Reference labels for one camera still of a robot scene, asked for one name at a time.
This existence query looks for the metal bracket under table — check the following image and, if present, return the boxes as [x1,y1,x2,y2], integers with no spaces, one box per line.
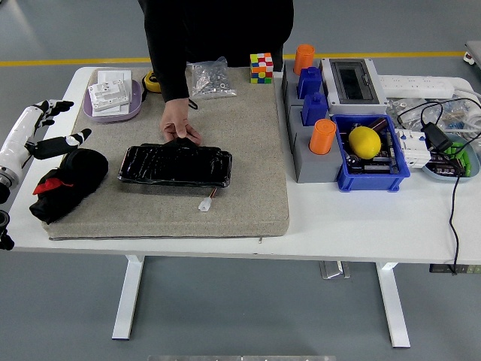
[319,261,351,280]

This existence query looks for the glossy black panel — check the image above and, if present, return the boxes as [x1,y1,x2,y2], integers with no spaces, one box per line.
[117,142,233,189]

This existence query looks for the white power strip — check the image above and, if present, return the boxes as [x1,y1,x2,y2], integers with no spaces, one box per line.
[377,74,455,99]

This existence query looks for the white cable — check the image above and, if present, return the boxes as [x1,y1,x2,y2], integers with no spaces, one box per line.
[452,80,481,132]

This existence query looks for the green terminal blocks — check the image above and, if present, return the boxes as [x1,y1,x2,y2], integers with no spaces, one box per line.
[445,141,473,177]

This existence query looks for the black rag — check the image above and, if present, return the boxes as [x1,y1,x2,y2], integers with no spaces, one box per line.
[29,148,109,226]

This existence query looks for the person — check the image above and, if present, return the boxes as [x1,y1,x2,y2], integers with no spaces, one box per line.
[137,0,295,73]

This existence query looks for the blue plastic bin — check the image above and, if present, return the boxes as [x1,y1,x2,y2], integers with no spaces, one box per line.
[330,114,411,193]

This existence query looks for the light blue tray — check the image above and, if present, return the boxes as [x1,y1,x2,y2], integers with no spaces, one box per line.
[421,133,481,184]

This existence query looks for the white connector with wires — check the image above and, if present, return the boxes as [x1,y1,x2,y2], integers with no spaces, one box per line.
[198,187,218,214]

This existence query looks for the blue block with knob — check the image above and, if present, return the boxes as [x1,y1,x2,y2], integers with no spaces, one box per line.
[297,66,323,100]
[301,92,328,126]

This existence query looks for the clear bag of screws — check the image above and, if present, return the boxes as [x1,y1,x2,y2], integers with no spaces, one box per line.
[186,56,237,101]

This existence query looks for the grey-brown mat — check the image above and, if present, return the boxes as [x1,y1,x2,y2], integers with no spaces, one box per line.
[41,66,291,241]

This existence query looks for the white wall socket plate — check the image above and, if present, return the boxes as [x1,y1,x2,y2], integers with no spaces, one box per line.
[91,102,132,117]
[96,69,134,105]
[87,80,131,111]

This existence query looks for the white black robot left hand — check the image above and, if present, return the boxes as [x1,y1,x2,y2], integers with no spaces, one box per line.
[0,99,92,177]

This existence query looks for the white circuit breaker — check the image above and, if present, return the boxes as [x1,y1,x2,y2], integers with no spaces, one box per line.
[394,128,432,169]

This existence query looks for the grey distribution box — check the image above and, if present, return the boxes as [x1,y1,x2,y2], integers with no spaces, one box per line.
[319,57,389,117]

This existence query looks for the black power adapter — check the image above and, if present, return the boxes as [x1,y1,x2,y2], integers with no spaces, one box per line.
[420,123,454,152]

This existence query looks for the white table leg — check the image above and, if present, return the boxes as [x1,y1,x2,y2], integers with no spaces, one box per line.
[111,255,146,341]
[375,262,411,349]

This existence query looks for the colourful puzzle cube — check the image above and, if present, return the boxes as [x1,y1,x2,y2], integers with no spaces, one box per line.
[250,52,274,85]

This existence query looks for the black circuit board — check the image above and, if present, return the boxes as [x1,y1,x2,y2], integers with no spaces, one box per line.
[351,150,400,174]

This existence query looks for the yellow tape measure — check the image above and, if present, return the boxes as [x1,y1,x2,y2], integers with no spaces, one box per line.
[141,70,162,93]

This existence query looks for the dark electronic modules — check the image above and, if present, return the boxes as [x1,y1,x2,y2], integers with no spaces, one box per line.
[428,152,465,177]

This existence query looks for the clear bags of parts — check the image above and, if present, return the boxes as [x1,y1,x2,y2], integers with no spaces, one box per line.
[386,96,476,132]

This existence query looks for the person's right hand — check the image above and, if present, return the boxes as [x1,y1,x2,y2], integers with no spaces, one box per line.
[159,98,203,146]

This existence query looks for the white cart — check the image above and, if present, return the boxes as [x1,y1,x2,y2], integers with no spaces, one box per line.
[463,40,481,68]

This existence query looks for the table control panel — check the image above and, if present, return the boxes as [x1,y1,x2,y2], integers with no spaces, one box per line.
[429,264,481,275]

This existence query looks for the orange cylinder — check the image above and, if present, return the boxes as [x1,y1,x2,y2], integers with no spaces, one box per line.
[292,44,316,75]
[308,118,337,155]

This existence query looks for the purple tray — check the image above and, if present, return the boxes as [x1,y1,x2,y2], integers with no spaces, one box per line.
[82,79,144,124]

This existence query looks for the grey block holder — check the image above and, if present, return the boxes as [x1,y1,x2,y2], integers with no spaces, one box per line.
[287,105,343,184]
[281,59,331,111]

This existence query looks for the yellow lemon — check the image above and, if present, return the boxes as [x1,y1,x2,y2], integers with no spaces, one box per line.
[348,126,383,159]

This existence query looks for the black cable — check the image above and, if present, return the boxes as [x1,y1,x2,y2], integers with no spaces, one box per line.
[396,97,481,276]

